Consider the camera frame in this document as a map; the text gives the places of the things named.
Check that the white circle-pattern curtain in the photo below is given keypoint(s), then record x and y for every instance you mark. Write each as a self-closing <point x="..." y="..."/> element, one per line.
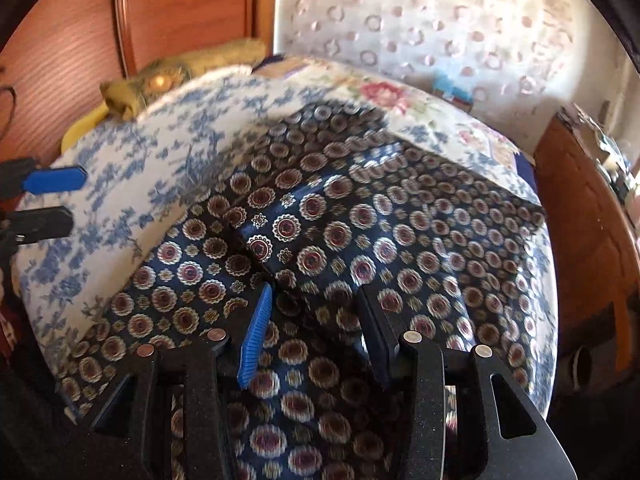
<point x="400" y="20"/>

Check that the wooden headboard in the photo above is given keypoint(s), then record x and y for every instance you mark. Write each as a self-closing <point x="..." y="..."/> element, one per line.
<point x="175" y="10"/>

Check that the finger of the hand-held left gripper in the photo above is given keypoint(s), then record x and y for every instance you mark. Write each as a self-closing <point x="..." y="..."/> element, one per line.
<point x="55" y="180"/>
<point x="45" y="225"/>

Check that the light blue box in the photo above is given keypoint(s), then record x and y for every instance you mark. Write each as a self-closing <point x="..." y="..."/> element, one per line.
<point x="450" y="90"/>

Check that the pink floral quilt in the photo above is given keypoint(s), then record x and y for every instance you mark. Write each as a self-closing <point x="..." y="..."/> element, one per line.
<point x="380" y="95"/>

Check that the yellow plush toy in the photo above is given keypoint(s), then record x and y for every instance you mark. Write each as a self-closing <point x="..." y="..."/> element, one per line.
<point x="82" y="130"/>

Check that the assorted clutter on cabinet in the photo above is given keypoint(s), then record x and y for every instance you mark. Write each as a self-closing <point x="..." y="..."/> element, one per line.
<point x="600" y="145"/>

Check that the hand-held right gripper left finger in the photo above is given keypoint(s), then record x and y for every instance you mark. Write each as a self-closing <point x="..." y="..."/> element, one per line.
<point x="255" y="330"/>

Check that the olive patterned pillow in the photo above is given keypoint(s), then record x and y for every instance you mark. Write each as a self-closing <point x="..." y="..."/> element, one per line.
<point x="210" y="60"/>

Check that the blue floral bed sheet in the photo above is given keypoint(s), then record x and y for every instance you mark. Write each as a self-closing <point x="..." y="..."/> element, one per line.
<point x="125" y="170"/>

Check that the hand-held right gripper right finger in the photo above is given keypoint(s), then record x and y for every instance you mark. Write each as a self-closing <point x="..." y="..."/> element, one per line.
<point x="380" y="335"/>

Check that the wooden cabinet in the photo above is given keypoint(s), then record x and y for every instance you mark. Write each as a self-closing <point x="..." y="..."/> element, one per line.
<point x="575" y="200"/>

